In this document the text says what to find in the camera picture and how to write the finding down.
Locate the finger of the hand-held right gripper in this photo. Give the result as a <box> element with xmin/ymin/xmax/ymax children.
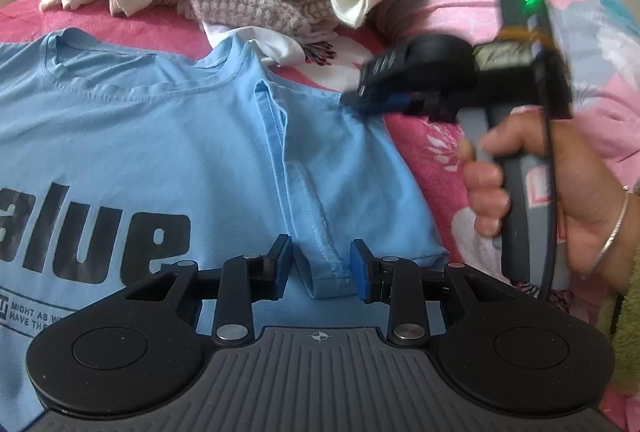
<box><xmin>340</xmin><ymin>91</ymin><xmax>453</xmax><ymax>123</ymax></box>
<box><xmin>356</xmin><ymin>49</ymin><xmax>418</xmax><ymax>99</ymax></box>

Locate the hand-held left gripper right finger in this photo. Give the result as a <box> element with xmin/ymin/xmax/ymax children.
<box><xmin>350</xmin><ymin>238</ymin><xmax>518</xmax><ymax>347</ymax></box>

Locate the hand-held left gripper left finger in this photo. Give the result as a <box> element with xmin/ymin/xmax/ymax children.
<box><xmin>124</xmin><ymin>234</ymin><xmax>292</xmax><ymax>347</ymax></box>

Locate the blue printed t-shirt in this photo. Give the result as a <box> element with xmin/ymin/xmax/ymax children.
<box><xmin>0</xmin><ymin>28</ymin><xmax>451</xmax><ymax>432</ymax></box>

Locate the person's right forearm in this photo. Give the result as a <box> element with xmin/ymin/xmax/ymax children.
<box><xmin>592</xmin><ymin>179</ymin><xmax>640</xmax><ymax>293</ymax></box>

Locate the person's right hand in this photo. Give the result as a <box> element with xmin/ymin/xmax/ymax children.
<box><xmin>459</xmin><ymin>108</ymin><xmax>631</xmax><ymax>280</ymax></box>

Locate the silver bangle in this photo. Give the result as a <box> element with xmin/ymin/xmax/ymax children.
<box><xmin>582</xmin><ymin>189</ymin><xmax>632</xmax><ymax>280</ymax></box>

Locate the pink floral blanket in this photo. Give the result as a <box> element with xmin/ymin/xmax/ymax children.
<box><xmin>0</xmin><ymin>0</ymin><xmax>626</xmax><ymax>432</ymax></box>

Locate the black cable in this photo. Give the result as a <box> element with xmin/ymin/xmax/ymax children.
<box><xmin>537</xmin><ymin>107</ymin><xmax>559</xmax><ymax>300</ymax></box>

